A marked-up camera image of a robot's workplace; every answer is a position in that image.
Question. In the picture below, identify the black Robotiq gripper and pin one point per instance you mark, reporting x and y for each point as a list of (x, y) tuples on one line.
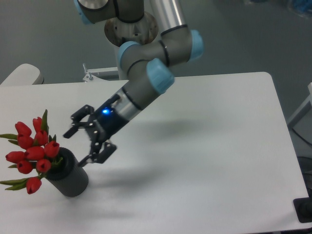
[(100, 125)]

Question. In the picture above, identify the red tulip bouquet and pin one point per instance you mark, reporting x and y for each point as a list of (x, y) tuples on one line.
[(39, 153)]

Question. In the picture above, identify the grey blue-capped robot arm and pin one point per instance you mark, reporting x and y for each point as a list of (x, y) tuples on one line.
[(148, 45)]

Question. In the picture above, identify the dark grey ribbed vase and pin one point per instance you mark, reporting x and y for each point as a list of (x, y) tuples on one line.
[(70, 179)]

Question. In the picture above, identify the white chair armrest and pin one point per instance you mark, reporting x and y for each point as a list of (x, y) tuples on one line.
[(25, 74)]

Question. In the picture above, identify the black device at table edge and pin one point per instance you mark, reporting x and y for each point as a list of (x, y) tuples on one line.
[(303, 208)]

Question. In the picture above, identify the black gripper cable connector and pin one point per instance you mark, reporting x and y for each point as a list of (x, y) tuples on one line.
[(113, 99)]

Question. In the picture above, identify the white furniture frame at right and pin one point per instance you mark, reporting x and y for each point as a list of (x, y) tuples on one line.
[(302, 110)]

